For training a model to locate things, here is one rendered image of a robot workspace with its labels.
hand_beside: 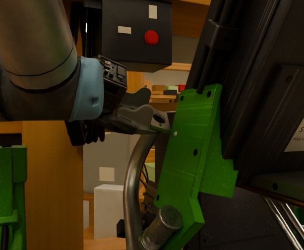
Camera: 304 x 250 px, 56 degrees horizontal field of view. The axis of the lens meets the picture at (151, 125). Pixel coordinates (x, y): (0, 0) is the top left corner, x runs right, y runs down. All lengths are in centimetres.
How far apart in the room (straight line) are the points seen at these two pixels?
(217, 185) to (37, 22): 33
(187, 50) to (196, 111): 1170
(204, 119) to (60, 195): 44
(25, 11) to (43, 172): 54
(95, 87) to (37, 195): 47
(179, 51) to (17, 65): 1170
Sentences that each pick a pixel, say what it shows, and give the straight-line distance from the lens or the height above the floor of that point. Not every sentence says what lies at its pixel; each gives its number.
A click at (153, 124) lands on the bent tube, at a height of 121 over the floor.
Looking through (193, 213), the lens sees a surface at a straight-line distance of 41.
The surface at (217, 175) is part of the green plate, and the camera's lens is 45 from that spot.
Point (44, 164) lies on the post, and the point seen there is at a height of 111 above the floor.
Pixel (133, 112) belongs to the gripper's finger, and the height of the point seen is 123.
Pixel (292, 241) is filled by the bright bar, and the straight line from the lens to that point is 49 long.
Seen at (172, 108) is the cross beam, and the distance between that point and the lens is 91.
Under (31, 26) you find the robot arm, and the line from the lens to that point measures 25.
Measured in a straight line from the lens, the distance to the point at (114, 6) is 69.
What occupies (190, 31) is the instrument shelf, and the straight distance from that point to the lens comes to 97.
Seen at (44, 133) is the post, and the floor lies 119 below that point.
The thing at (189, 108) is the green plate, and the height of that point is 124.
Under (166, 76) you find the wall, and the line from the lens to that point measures 1151.
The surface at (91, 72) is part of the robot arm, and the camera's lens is 33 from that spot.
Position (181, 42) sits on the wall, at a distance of 1208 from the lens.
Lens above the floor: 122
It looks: 1 degrees down
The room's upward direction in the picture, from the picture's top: straight up
